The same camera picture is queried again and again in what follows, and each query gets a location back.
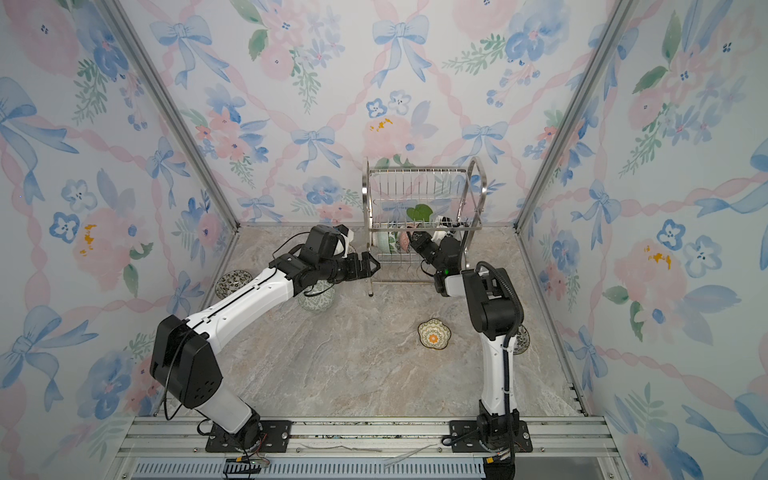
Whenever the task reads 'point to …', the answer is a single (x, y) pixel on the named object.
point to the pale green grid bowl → (381, 242)
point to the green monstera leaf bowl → (394, 240)
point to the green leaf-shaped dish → (421, 212)
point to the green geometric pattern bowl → (318, 303)
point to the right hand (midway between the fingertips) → (405, 226)
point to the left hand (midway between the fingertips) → (371, 265)
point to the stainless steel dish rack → (439, 201)
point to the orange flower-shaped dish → (433, 334)
